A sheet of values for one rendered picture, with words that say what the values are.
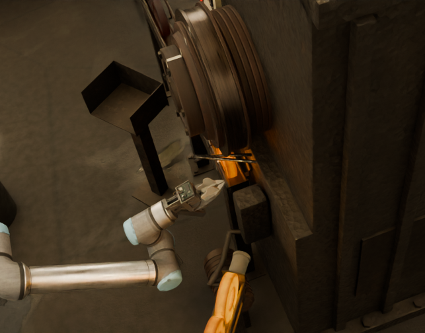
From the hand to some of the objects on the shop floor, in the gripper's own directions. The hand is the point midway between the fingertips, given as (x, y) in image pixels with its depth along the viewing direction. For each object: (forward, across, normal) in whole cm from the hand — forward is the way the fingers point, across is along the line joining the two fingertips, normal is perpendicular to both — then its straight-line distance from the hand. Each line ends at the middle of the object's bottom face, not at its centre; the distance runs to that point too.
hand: (222, 184), depth 219 cm
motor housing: (-31, -20, +69) cm, 78 cm away
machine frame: (+23, +12, +86) cm, 90 cm away
